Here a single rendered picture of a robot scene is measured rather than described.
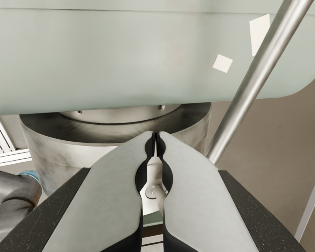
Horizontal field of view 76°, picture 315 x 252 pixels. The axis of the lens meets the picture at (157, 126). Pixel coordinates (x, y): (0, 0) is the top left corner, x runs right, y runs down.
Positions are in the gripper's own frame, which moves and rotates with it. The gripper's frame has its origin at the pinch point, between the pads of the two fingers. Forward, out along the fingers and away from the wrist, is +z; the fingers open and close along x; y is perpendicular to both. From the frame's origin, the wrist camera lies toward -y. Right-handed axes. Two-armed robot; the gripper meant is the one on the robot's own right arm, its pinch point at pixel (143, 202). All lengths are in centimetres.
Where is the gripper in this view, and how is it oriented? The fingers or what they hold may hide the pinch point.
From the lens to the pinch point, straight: 52.8
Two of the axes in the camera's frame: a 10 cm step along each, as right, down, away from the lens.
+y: -0.3, 8.8, 4.7
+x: 2.0, 4.7, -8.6
